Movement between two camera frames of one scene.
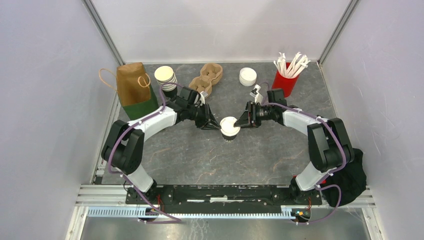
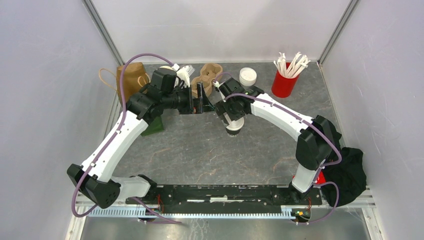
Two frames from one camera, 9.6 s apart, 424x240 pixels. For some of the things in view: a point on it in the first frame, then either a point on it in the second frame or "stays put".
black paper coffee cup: x=229 y=139 → x=232 y=133
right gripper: x=249 y=117 → x=222 y=107
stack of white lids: x=247 y=76 stays put
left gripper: x=208 y=122 → x=204 y=105
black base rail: x=224 y=199 stays put
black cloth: x=351 y=181 stays put
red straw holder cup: x=287 y=84 stays put
